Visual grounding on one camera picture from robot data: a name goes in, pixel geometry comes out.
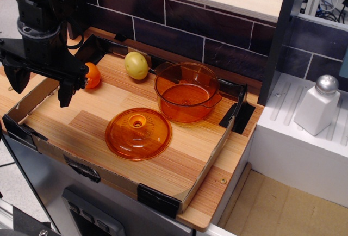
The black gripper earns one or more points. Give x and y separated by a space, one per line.
46 54

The orange toy carrot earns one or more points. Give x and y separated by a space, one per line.
93 76

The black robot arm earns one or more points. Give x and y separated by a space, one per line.
51 15

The cardboard fence with black tape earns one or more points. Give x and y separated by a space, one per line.
75 135

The orange transparent pot lid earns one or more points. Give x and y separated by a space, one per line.
138 134

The orange transparent plastic pot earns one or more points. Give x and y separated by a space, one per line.
186 92

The yellow toy potato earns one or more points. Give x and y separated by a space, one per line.
136 65

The grey oven control panel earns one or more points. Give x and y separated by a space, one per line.
90 220

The white toy sink drainboard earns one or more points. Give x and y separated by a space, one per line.
284 151

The white salt shaker silver cap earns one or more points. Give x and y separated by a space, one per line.
318 106

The dark grey shelf post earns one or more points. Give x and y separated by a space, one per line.
289 10

